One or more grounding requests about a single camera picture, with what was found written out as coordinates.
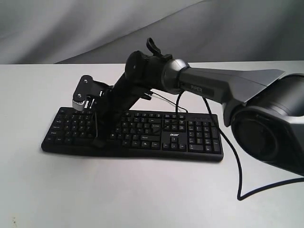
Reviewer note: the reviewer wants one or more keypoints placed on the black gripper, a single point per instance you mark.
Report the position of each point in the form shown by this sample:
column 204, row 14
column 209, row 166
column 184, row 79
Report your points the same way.
column 113, row 104

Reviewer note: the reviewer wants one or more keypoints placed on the black acer keyboard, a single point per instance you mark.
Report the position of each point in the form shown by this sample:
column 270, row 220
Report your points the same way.
column 140, row 134

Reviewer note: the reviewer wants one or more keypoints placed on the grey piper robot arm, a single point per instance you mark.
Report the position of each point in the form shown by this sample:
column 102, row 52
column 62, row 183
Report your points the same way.
column 263, row 108

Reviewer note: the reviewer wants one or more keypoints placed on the grey backdrop cloth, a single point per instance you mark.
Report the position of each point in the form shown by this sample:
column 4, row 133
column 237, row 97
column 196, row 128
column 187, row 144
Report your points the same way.
column 108, row 31

